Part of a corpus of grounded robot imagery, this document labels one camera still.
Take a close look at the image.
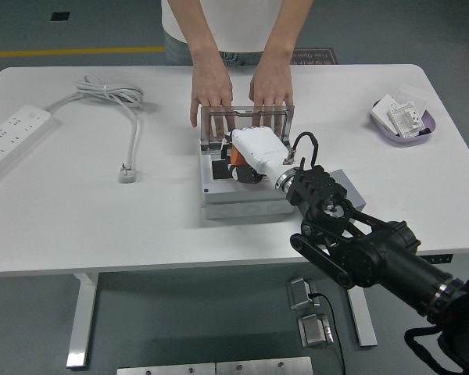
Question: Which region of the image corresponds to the plain white cover plate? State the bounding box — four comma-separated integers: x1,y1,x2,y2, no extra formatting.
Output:
371,93,400,128

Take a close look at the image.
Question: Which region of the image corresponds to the clear plastic bag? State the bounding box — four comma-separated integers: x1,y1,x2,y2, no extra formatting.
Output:
393,86,431,115

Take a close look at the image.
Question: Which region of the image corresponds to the transparent hinged box lid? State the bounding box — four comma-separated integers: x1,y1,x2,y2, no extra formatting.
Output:
200,104,296,152

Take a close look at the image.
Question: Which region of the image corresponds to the person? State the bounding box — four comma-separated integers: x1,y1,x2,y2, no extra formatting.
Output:
160,0,299,67

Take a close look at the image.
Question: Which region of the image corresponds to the orange cylindrical battery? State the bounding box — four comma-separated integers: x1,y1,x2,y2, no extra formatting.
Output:
229,145,248,167

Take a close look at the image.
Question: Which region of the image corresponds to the white table leg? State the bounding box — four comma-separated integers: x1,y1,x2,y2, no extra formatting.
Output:
345,287,378,348
65,272,100,370

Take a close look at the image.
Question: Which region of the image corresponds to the grey block with round hole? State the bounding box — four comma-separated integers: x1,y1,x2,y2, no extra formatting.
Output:
331,168,367,214

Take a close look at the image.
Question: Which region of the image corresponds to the person's left hand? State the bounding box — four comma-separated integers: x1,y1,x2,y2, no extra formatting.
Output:
248,61,295,133

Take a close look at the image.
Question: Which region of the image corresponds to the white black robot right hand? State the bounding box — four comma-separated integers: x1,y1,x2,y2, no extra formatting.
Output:
218,126,295,184

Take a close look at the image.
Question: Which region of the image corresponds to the black table control panel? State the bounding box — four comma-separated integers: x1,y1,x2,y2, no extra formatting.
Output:
424,253,454,266

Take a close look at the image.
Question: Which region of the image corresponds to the grey white junction box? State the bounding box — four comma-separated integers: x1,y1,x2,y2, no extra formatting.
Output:
198,147,299,221

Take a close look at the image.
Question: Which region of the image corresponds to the white switch socket panel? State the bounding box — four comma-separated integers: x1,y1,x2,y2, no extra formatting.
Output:
385,102,424,138

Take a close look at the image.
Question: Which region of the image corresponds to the person's right hand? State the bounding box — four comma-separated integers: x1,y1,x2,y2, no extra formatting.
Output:
189,61,236,142

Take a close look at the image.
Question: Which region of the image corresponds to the white power cable with plug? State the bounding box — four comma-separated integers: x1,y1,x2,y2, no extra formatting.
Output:
44,73,146,184

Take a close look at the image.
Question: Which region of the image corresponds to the black pedal cable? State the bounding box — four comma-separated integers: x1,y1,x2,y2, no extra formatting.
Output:
308,291,347,375

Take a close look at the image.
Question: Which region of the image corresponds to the silver foot pedal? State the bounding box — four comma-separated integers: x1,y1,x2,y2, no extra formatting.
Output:
286,277,318,311
297,312,335,349

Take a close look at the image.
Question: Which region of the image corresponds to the purple tray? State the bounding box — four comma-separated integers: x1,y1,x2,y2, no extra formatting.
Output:
366,98,438,148

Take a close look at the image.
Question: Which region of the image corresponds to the white power strip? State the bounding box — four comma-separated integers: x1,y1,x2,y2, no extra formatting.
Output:
0,104,60,185

